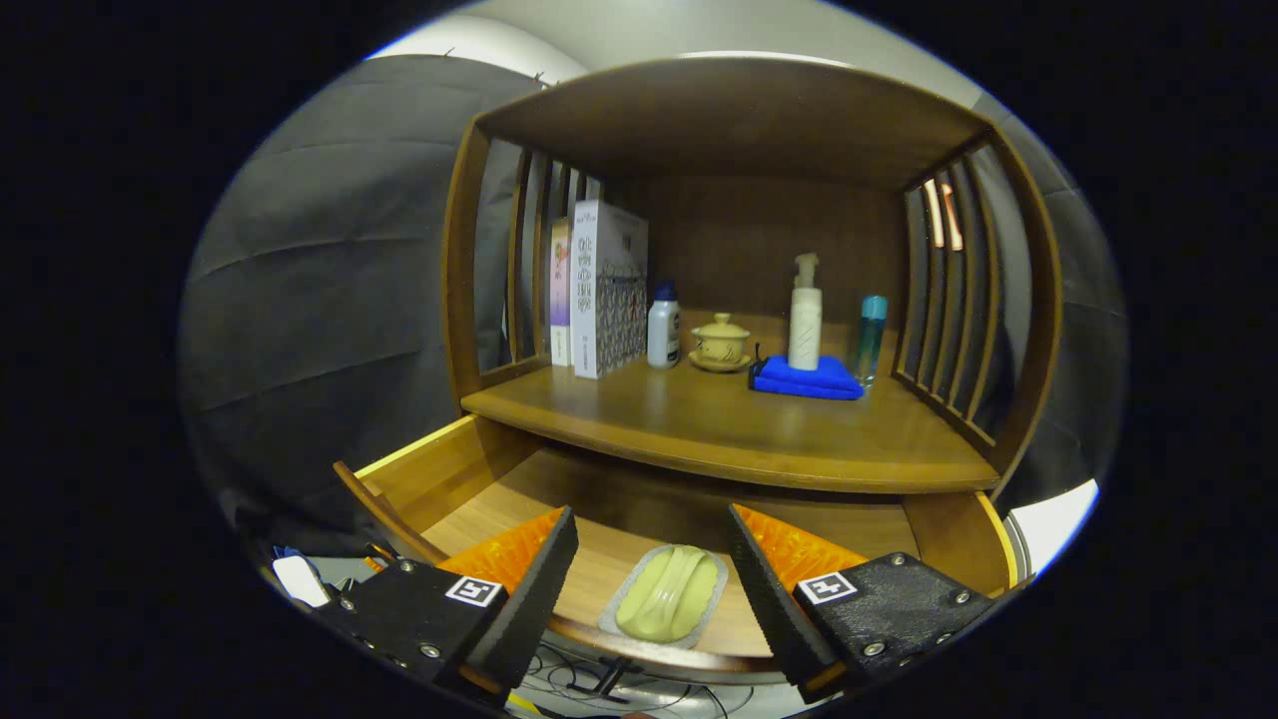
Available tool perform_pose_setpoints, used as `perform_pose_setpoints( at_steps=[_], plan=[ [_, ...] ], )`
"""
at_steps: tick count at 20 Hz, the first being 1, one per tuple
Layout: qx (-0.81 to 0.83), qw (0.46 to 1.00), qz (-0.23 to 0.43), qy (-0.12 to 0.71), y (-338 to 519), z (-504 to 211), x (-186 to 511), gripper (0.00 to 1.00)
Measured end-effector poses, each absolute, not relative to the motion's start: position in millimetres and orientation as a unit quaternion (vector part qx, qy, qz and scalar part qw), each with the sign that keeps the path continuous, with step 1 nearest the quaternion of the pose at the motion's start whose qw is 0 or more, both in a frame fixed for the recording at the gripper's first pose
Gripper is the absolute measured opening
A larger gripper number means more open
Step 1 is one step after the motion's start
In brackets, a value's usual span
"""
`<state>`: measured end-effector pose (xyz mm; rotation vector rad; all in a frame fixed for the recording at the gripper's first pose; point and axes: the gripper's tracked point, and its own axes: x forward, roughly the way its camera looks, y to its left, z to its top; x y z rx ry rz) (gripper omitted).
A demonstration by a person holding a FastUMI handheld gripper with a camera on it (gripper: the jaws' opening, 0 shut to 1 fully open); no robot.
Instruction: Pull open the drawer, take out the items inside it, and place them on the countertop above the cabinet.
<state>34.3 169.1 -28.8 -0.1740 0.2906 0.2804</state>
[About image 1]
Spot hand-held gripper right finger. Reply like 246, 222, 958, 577
727, 502, 999, 705

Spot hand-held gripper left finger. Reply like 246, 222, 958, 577
315, 504, 580, 708

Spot green handled grey scrub sponge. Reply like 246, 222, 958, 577
598, 543, 730, 648

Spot wooden drawer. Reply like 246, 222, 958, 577
332, 414, 1021, 685

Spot wooden countertop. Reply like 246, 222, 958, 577
461, 310, 1001, 495

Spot white grey side cabinet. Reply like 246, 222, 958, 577
1003, 479, 1099, 575

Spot brown wooden cabinet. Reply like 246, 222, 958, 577
442, 55, 1064, 515

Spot blue folded cloth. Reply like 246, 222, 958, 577
749, 345, 866, 401

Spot white plastic object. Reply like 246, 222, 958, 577
272, 555, 332, 608

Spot yellow ceramic lidded teacup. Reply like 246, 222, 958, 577
688, 313, 753, 374

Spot white pump bottle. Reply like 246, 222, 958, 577
787, 253, 825, 371

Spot clear blue bottle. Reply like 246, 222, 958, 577
854, 295, 889, 388

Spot white bottle blue cap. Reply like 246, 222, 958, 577
647, 281, 682, 370

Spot pink purple book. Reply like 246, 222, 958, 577
549, 218, 573, 367

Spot white patterned book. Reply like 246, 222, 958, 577
570, 199, 650, 380

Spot black backdrop cloth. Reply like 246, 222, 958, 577
178, 55, 1129, 560

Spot black floor cables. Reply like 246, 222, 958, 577
519, 644, 740, 719

